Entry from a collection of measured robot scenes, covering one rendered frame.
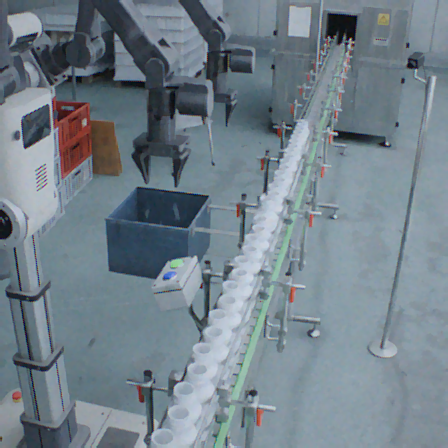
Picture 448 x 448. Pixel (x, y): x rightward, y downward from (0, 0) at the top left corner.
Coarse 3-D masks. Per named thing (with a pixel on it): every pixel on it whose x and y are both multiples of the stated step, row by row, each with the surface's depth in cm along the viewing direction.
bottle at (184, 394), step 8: (184, 384) 100; (192, 384) 100; (176, 392) 98; (184, 392) 101; (192, 392) 99; (176, 400) 98; (184, 400) 97; (192, 400) 98; (168, 408) 100; (192, 408) 99; (200, 408) 101; (192, 416) 99; (200, 416) 101; (200, 424) 101; (200, 440) 103
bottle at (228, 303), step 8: (224, 296) 126; (232, 296) 126; (224, 304) 123; (232, 304) 123; (232, 312) 124; (232, 320) 124; (240, 320) 126; (232, 328) 124; (232, 336) 125; (232, 360) 128
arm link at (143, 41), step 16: (96, 0) 103; (112, 0) 102; (128, 0) 104; (112, 16) 104; (128, 16) 103; (144, 16) 107; (128, 32) 104; (144, 32) 104; (128, 48) 105; (144, 48) 105; (160, 48) 105; (144, 64) 106; (176, 64) 110
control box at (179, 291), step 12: (168, 264) 150; (180, 264) 146; (192, 264) 147; (180, 276) 141; (192, 276) 145; (156, 288) 140; (168, 288) 139; (180, 288) 138; (192, 288) 144; (156, 300) 142; (168, 300) 141; (180, 300) 140; (192, 300) 143; (192, 312) 149
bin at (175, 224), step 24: (144, 192) 234; (168, 192) 232; (192, 192) 230; (120, 216) 221; (144, 216) 239; (168, 216) 236; (192, 216) 234; (120, 240) 210; (144, 240) 207; (168, 240) 205; (192, 240) 209; (120, 264) 214; (144, 264) 212
